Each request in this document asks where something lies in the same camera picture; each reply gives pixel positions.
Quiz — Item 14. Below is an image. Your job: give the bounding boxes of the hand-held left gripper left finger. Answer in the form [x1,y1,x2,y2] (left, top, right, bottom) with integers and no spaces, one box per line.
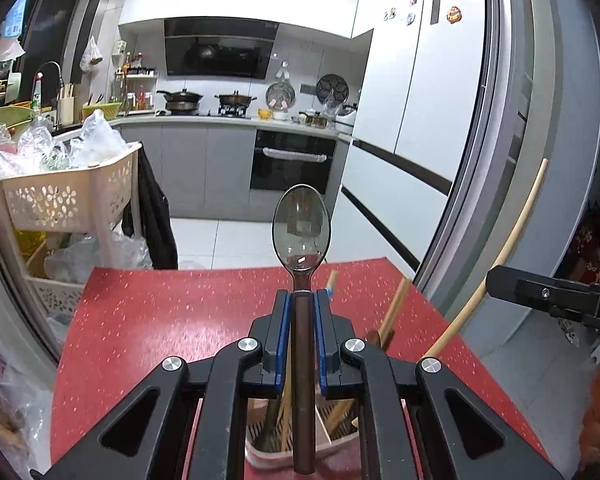
[30,289,293,480]

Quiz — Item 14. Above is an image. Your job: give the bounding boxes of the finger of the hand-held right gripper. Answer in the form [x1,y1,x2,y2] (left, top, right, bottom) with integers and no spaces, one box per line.
[486,265,600,333]

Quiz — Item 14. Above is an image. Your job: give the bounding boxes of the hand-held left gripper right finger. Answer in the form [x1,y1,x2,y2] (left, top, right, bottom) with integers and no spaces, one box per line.
[314,289,563,480]

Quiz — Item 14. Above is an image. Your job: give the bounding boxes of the plain wooden chopstick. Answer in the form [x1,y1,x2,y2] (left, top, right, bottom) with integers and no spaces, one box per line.
[382,310,405,352]
[380,277,412,336]
[276,375,296,453]

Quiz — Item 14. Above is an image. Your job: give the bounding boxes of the dark brown spoon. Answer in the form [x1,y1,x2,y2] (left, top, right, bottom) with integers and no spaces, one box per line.
[271,184,332,475]

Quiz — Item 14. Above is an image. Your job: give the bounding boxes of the beige plastic utensil holder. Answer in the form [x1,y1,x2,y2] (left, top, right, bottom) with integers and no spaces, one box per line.
[244,395,368,480]

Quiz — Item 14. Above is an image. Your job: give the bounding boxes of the long wooden pole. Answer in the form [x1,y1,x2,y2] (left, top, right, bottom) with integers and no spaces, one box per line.
[422,158,550,361]

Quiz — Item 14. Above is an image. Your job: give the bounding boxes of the black built-in oven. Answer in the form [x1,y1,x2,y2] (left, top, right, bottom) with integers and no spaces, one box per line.
[250,129,337,196]

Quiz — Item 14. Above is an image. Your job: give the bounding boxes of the black hanging jacket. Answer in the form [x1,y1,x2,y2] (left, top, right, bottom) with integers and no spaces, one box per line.
[122,147,179,270]

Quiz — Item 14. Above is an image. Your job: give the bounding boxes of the plastic bag on cart shelf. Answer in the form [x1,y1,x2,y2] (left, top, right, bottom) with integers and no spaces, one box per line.
[45,232,153,281]

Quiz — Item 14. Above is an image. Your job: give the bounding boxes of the white refrigerator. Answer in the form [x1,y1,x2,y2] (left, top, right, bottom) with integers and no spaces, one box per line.
[340,0,496,281]

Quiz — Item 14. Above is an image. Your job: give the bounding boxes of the beige plastic storage cart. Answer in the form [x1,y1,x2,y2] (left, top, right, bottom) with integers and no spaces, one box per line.
[0,142,143,311]

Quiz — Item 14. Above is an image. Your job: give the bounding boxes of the hanging metal colander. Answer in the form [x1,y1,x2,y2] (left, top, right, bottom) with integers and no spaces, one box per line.
[266,80,297,111]

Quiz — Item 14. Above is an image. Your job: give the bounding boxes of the brown wok with lid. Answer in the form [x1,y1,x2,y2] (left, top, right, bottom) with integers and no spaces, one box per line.
[215,91,258,108]

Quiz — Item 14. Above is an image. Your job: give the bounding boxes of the hanging round steamer rack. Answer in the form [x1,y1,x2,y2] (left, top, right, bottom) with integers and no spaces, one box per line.
[316,74,350,103]

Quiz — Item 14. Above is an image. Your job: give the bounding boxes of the yellow oil bottle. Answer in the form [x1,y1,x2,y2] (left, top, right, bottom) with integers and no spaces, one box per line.
[15,230,48,281]

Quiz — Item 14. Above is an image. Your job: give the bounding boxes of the clear plastic bags pile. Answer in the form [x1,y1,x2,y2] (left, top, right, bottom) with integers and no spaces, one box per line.
[0,109,130,186]

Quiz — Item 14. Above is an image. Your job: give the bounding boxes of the crumpled clear plastic bag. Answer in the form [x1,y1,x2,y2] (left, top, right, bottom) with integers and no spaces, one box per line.
[0,370,51,461]

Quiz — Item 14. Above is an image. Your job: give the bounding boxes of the green plastic basket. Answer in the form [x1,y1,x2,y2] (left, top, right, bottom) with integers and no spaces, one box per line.
[81,102,122,120]

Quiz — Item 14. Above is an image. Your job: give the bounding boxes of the spice bottle rack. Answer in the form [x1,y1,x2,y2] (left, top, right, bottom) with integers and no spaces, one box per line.
[112,52,158,111]

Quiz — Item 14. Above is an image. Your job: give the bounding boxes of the black range hood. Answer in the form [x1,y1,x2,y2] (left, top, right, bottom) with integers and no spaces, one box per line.
[164,17,280,80]

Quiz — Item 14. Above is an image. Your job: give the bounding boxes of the white countertop chopstick holder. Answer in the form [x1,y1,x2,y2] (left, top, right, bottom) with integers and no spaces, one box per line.
[57,85,76,126]

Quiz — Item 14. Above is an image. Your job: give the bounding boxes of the hanging white plastic bag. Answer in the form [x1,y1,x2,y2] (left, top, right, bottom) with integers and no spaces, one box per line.
[80,36,103,72]

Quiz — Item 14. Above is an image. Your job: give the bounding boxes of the curved kitchen faucet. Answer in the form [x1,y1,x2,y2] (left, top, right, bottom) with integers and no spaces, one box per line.
[34,61,63,111]

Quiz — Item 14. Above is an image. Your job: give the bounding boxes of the black wok with handles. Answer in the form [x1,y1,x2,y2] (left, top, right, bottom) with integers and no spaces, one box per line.
[156,89,204,111]

